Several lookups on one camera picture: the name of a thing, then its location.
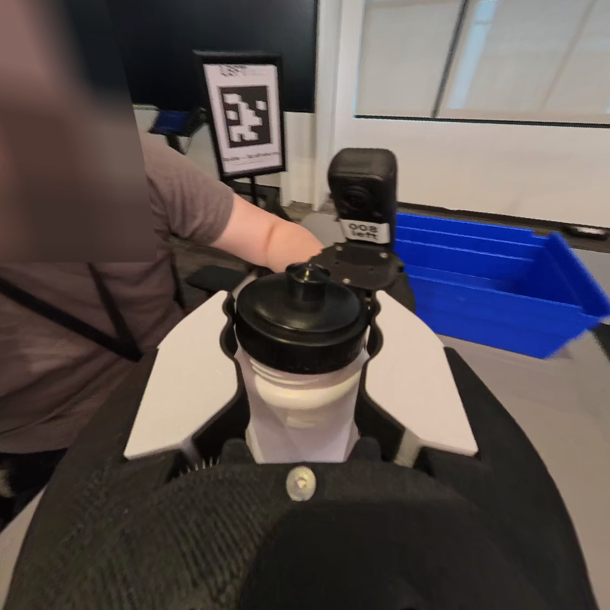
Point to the white bottle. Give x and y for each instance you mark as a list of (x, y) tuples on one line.
[(305, 419)]

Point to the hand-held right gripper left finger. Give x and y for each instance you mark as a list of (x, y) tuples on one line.
[(190, 381)]

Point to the blue panel on black frame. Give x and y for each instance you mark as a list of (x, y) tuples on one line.
[(174, 121)]

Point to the black wrist rest pad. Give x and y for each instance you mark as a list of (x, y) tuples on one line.
[(214, 279)]

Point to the blue plastic bin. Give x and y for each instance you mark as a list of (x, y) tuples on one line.
[(476, 295)]

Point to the black sign holder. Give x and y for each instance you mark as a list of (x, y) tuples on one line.
[(245, 119)]

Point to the white framed window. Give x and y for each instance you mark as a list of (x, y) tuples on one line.
[(500, 57)]

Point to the black bottle lid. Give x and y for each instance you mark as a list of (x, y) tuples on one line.
[(295, 329)]

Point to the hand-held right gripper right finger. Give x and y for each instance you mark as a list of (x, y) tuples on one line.
[(414, 381)]

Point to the small black floor box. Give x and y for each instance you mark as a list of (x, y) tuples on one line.
[(588, 231)]

